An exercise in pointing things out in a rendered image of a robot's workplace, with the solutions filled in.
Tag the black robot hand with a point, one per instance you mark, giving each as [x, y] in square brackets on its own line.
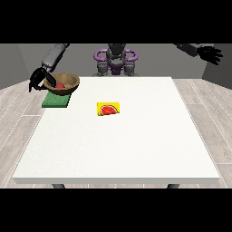
[210, 54]
[38, 79]

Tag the brown wooden bowl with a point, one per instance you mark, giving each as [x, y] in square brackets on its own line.
[65, 82]

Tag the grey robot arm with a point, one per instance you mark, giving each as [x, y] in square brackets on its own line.
[53, 57]
[188, 48]

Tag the small red ball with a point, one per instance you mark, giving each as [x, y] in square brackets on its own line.
[60, 86]

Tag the green square pad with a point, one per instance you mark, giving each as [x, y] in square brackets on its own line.
[55, 101]

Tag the yellow cup with melon print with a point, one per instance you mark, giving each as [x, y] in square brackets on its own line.
[108, 109]

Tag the grey robot trunk purple rings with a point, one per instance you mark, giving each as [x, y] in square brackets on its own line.
[115, 62]

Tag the dark table leg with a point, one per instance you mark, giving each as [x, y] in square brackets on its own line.
[59, 185]
[173, 185]

